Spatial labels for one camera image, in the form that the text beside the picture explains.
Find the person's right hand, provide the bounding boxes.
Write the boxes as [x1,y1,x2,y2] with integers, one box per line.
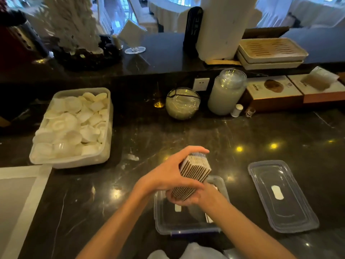
[165,183,226,211]

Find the person's left hand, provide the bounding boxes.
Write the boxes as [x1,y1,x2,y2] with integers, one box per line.
[135,146,210,196]

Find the stack of striped paper packets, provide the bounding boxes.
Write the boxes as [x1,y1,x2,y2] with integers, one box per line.
[171,153,212,201]

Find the person's right forearm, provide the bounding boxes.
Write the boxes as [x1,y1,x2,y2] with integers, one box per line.
[202,197,297,259]

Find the person's left forearm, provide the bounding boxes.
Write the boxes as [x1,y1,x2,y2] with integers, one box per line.
[76,185,152,259]

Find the clear plastic container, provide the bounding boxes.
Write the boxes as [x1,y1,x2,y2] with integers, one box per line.
[154,175,230,235]

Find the white plastic bag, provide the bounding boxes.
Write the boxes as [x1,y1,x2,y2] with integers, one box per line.
[147,242,229,259]

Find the round glass bowl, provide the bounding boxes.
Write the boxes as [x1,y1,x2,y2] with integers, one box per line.
[165,87,201,121]

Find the small white bottle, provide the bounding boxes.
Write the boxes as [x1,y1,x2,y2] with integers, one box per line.
[231,104,244,118]

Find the clear plastic lid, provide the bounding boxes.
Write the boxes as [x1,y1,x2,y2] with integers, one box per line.
[248,160,320,234]

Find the tall clear plastic jar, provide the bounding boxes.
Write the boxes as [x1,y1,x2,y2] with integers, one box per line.
[208,69,247,116]

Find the brown and white box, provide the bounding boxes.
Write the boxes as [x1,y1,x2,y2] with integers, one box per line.
[287,74,345,104]
[240,75,304,113]

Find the white plastic tub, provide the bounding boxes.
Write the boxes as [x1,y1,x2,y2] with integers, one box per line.
[29,87,114,169]

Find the pile of white paper cups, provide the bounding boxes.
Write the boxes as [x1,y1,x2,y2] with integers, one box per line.
[33,92,109,159]

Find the beige slatted tea tray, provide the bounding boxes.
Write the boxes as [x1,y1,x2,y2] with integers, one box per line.
[238,38,309,64]
[237,51,304,71]

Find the black tall device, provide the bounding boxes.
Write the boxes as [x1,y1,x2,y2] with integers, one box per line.
[183,6,204,55]

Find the white paper roll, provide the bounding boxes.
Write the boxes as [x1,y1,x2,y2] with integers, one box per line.
[196,0,259,62]

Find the clear plastic bag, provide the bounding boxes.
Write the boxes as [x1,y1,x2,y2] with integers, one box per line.
[300,66,340,91]

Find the white covered chair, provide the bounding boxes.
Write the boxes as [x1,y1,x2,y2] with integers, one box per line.
[127,0,159,34]

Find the white coral ornament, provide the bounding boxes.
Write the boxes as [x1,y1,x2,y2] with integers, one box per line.
[43,0,122,71]

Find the white clothed round table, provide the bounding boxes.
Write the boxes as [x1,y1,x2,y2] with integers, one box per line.
[286,0,345,28]

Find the white wall socket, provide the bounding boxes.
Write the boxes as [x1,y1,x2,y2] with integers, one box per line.
[192,78,210,92]

